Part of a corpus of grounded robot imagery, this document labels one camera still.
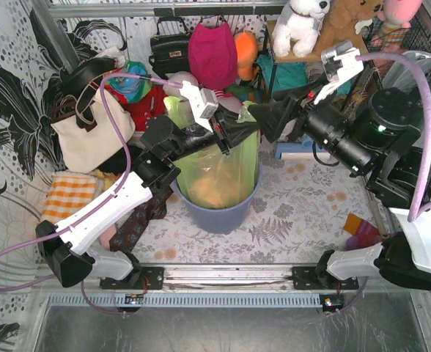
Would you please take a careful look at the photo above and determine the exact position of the orange plush toy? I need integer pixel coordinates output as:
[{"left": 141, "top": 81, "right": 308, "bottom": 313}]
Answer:
[{"left": 234, "top": 32, "right": 257, "bottom": 81}]

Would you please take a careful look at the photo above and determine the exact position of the blue trash bin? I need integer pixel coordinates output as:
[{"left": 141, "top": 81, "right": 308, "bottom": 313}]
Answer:
[{"left": 170, "top": 164, "right": 263, "bottom": 235}]

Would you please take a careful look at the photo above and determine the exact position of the metal base rail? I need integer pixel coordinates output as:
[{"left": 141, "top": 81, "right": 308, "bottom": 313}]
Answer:
[{"left": 32, "top": 264, "right": 431, "bottom": 315}]

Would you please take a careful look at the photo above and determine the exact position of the orange white checkered towel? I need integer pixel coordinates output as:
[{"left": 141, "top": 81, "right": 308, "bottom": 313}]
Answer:
[{"left": 40, "top": 172, "right": 103, "bottom": 224}]

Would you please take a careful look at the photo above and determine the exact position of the green plastic trash bag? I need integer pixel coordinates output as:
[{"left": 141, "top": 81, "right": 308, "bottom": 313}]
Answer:
[{"left": 163, "top": 95, "right": 259, "bottom": 210}]

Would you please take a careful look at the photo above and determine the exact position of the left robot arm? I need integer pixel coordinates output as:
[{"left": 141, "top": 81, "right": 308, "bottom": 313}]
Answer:
[{"left": 36, "top": 111, "right": 258, "bottom": 287}]

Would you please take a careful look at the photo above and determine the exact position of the colourful scarf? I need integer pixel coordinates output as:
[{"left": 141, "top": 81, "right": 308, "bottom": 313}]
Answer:
[{"left": 105, "top": 61, "right": 152, "bottom": 105}]

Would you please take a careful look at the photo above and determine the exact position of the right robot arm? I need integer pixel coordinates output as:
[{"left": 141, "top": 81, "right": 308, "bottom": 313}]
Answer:
[{"left": 248, "top": 85, "right": 431, "bottom": 291}]

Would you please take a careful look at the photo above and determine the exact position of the silver pouch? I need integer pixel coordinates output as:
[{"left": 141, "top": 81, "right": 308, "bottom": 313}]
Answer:
[{"left": 390, "top": 51, "right": 431, "bottom": 92}]

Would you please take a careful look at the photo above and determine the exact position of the teal cloth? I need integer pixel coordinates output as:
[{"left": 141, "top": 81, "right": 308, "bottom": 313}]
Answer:
[{"left": 256, "top": 54, "right": 308, "bottom": 102}]

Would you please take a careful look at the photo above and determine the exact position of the white plush dog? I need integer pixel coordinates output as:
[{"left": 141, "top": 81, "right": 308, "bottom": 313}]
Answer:
[{"left": 272, "top": 0, "right": 331, "bottom": 58}]

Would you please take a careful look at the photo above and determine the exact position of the purple cable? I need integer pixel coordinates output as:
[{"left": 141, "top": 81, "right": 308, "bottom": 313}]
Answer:
[
  {"left": 358, "top": 51, "right": 431, "bottom": 223},
  {"left": 0, "top": 73, "right": 183, "bottom": 316}
]

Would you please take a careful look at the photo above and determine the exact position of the colourful striped sock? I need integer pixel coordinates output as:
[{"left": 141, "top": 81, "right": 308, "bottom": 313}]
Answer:
[{"left": 343, "top": 213, "right": 383, "bottom": 251}]

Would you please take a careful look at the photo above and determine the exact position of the black hat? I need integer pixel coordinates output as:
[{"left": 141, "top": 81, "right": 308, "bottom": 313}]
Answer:
[{"left": 61, "top": 57, "right": 116, "bottom": 98}]

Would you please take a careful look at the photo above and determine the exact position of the pink fuzzy sock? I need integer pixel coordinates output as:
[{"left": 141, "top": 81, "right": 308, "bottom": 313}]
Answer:
[{"left": 99, "top": 224, "right": 117, "bottom": 250}]

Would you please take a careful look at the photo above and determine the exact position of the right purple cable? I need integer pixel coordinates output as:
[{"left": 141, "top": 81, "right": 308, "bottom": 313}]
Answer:
[{"left": 358, "top": 51, "right": 431, "bottom": 223}]

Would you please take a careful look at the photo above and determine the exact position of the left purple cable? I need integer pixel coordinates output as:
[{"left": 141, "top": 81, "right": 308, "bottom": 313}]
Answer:
[{"left": 0, "top": 73, "right": 183, "bottom": 316}]

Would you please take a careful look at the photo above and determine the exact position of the crumpled brown paper trash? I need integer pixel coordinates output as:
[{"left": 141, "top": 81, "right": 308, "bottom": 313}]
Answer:
[{"left": 188, "top": 161, "right": 253, "bottom": 210}]

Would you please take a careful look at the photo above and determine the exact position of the white fluffy plush toy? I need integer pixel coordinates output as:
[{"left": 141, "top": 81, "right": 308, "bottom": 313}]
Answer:
[{"left": 163, "top": 71, "right": 199, "bottom": 98}]

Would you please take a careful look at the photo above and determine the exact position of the brown teddy bear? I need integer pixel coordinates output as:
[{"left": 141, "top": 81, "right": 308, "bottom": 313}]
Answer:
[{"left": 313, "top": 0, "right": 383, "bottom": 56}]

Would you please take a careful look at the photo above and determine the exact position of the black leather handbag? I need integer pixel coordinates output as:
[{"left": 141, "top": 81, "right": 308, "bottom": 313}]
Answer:
[{"left": 148, "top": 16, "right": 192, "bottom": 80}]

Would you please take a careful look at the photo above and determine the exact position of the black wire basket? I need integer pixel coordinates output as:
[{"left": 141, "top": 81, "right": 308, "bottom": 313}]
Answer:
[{"left": 363, "top": 17, "right": 431, "bottom": 91}]

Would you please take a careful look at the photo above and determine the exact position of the pink white striped plush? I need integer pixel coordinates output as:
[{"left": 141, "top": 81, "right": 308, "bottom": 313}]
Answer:
[{"left": 214, "top": 89, "right": 242, "bottom": 109}]

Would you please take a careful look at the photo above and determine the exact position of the red garment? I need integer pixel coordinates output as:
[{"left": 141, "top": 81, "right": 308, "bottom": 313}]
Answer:
[{"left": 122, "top": 85, "right": 166, "bottom": 132}]

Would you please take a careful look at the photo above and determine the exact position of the cream canvas tote bag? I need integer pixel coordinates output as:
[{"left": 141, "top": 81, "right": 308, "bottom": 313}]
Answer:
[{"left": 52, "top": 92, "right": 122, "bottom": 173}]

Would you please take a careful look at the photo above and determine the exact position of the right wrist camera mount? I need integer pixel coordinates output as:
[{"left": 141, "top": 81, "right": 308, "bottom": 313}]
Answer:
[{"left": 314, "top": 40, "right": 364, "bottom": 105}]

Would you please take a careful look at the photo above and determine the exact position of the dark patterned necktie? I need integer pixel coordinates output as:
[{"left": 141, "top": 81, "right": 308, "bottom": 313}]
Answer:
[{"left": 109, "top": 187, "right": 173, "bottom": 252}]

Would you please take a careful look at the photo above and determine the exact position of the pink plush toy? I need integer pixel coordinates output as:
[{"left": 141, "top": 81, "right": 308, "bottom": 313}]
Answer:
[{"left": 377, "top": 0, "right": 422, "bottom": 43}]

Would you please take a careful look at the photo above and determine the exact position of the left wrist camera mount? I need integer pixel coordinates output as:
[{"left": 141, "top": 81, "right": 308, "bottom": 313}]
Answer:
[{"left": 180, "top": 81, "right": 218, "bottom": 133}]

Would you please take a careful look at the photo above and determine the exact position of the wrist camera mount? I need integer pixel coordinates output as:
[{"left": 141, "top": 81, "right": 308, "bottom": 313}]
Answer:
[
  {"left": 180, "top": 81, "right": 218, "bottom": 133},
  {"left": 314, "top": 40, "right": 364, "bottom": 105}
]

